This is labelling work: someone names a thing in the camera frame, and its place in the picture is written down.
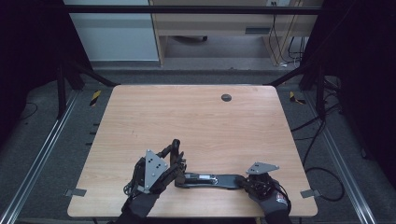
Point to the black horizontal frame bar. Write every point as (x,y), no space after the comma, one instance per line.
(186,9)

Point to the white cabinet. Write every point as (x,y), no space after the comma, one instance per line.
(115,37)

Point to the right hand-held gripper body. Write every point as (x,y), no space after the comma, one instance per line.
(261,168)

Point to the round dark table grommet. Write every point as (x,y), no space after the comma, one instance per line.
(226,97)

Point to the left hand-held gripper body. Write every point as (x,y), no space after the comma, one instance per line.
(154,169)

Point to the black frame post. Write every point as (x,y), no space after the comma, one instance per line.
(61,93)
(320,93)

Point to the aluminium floor rail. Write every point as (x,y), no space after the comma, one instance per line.
(341,161)
(40,155)

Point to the grey tape piece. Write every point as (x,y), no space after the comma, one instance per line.
(75,192)
(310,193)

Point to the black diagonal frame strut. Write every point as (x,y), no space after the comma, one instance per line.
(93,74)
(289,76)

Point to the yellow black tape strip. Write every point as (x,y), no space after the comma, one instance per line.
(95,98)
(293,97)

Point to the black curtain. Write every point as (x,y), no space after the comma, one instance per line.
(364,77)
(28,46)

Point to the person's left hand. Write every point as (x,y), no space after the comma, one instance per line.
(140,203)

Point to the black stapler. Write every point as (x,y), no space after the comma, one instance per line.
(218,180)

